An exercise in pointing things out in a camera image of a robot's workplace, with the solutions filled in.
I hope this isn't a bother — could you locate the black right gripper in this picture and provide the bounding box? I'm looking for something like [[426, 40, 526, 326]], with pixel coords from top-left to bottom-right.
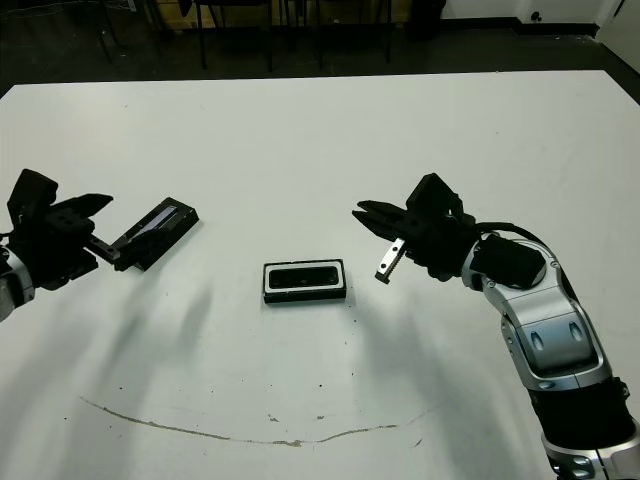
[[351, 199, 477, 286]]

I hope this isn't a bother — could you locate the black phone-like camera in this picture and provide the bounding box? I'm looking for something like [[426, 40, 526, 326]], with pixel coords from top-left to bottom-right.
[[267, 264, 342, 292]]

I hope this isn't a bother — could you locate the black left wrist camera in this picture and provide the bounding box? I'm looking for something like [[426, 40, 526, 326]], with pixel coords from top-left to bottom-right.
[[4, 168, 60, 222]]

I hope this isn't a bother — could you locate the black box base white insert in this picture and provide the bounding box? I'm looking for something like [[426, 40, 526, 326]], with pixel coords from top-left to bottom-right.
[[261, 257, 348, 306]]

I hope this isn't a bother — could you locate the black armrest chair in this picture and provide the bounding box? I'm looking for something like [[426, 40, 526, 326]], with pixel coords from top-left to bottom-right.
[[314, 0, 397, 71]]

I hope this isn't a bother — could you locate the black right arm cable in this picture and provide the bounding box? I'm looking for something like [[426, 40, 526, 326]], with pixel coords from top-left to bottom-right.
[[472, 218, 557, 254]]

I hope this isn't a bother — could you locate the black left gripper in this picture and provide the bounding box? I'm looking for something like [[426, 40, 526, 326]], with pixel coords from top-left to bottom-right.
[[6, 193, 122, 292]]

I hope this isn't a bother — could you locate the grey office chair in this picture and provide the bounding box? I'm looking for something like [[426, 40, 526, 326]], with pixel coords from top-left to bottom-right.
[[92, 0, 166, 65]]

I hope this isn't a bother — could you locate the black waste bin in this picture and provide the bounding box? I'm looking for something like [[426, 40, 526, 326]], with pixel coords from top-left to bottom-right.
[[408, 0, 448, 43]]

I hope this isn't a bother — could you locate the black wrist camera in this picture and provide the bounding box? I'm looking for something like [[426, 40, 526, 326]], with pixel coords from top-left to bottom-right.
[[405, 172, 464, 218], [4, 168, 60, 222]]

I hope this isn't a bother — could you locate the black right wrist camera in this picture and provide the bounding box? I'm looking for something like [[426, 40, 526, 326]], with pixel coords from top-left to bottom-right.
[[405, 172, 464, 218]]

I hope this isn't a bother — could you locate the black box lid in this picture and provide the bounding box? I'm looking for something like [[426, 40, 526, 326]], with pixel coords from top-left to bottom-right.
[[110, 196, 202, 274]]

